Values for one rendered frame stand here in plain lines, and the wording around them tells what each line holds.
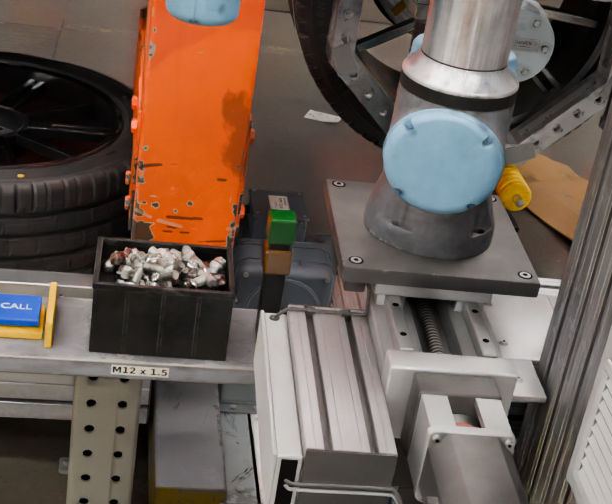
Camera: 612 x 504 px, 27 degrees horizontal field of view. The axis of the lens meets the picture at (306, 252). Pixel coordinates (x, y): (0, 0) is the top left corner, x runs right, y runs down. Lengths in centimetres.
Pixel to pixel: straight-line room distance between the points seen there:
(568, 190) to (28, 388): 200
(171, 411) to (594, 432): 125
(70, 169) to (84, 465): 55
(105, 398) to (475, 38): 92
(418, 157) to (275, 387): 28
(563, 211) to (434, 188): 238
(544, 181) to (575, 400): 247
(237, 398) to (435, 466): 122
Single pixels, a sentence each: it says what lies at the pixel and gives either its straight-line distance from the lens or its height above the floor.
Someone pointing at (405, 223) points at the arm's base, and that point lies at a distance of 140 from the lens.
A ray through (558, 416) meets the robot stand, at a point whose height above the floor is 72.
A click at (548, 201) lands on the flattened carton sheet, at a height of 1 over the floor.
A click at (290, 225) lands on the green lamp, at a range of 178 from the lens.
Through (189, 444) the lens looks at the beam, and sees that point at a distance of 219.
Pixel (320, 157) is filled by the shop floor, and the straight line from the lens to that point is 365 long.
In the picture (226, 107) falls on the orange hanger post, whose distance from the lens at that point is 186.
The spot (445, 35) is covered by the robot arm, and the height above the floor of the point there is 110.
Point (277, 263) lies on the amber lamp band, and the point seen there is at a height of 59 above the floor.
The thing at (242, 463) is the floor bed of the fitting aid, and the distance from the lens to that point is 225.
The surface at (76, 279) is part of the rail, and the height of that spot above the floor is 39.
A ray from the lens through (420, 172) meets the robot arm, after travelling 122.
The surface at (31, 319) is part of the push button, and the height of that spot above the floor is 48.
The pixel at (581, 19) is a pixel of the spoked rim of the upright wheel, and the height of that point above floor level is 83.
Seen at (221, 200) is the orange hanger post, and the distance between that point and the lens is 193.
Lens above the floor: 146
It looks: 28 degrees down
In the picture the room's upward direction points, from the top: 9 degrees clockwise
